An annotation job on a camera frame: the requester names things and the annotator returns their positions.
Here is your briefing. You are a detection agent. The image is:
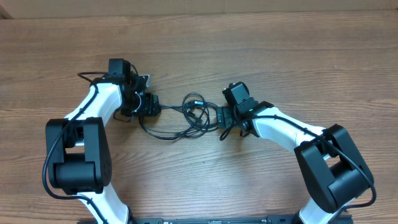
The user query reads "black USB-A cable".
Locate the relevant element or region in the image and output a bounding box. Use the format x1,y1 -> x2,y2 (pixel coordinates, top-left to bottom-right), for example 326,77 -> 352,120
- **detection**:
138,92 -> 220,141

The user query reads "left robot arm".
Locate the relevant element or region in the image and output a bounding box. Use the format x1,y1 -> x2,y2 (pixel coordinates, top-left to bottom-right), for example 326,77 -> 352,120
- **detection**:
42,58 -> 161,223

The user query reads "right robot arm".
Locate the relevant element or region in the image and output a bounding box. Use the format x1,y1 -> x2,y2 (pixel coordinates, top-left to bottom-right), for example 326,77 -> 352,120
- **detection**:
216,82 -> 377,224

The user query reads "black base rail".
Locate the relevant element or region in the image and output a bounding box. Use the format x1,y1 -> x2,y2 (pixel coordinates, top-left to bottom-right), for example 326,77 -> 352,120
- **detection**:
128,215 -> 299,224

